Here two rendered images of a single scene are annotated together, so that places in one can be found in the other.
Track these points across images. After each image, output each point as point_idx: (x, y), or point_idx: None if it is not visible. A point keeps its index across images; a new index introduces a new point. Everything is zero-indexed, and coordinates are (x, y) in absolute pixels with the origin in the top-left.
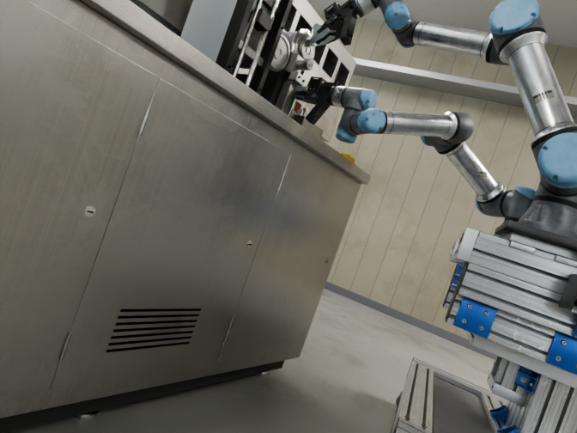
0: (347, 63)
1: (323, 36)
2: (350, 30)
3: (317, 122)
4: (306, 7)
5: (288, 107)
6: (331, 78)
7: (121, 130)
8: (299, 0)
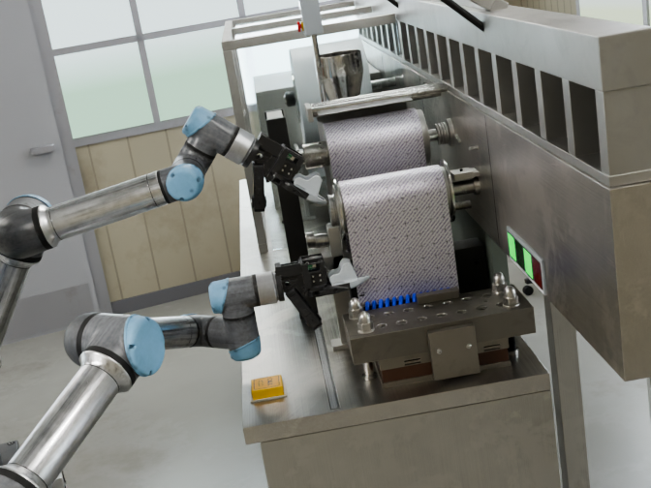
0: (577, 68)
1: (310, 188)
2: (253, 191)
3: (578, 307)
4: (493, 29)
5: (363, 300)
6: (565, 154)
7: None
8: (485, 31)
